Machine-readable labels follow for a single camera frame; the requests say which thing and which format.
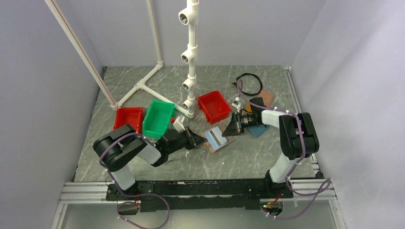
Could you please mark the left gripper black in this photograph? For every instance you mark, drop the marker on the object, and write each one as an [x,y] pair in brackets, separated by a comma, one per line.
[195,139]

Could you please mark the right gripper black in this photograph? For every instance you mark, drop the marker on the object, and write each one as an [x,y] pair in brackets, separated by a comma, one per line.
[235,126]

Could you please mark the brown card holder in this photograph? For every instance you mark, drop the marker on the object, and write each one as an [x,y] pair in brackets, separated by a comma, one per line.
[231,138]

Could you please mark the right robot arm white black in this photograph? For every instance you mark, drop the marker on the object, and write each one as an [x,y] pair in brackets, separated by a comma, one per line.
[298,138]

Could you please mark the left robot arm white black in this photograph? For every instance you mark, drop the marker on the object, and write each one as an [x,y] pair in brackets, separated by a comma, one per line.
[117,148]

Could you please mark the blue card holder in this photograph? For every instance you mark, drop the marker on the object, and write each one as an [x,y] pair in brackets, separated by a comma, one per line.
[258,130]

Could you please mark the orange card holder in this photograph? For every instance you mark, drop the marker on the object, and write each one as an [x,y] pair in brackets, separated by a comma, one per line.
[248,108]

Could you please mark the pink card holder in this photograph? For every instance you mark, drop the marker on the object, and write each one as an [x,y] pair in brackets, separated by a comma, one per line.
[267,97]

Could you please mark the red bin right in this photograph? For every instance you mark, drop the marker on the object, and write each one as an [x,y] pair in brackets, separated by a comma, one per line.
[214,106]

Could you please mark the red bin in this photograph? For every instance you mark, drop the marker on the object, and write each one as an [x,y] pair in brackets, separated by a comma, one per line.
[130,115]
[214,106]

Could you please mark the green bin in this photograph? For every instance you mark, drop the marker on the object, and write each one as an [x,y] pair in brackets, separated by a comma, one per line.
[157,119]

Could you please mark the red bin left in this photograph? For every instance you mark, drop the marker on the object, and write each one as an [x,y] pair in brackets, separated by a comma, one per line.
[130,115]

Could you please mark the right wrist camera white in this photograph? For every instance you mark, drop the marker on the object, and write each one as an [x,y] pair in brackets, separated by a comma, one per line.
[236,104]

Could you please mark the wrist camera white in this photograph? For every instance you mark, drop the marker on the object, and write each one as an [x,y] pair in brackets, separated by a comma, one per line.
[236,104]
[177,123]

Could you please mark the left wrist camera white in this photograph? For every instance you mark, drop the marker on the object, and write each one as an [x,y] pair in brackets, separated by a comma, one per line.
[177,123]

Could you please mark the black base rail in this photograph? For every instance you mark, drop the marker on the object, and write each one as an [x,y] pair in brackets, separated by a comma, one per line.
[205,194]

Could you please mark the white pvc pipe frame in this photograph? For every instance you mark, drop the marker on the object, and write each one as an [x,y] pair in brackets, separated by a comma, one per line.
[141,84]

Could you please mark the aluminium frame rail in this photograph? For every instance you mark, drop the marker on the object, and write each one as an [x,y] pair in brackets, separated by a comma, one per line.
[106,193]

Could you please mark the white pvc fitting post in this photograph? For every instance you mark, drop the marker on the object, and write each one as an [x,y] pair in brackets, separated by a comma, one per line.
[190,17]

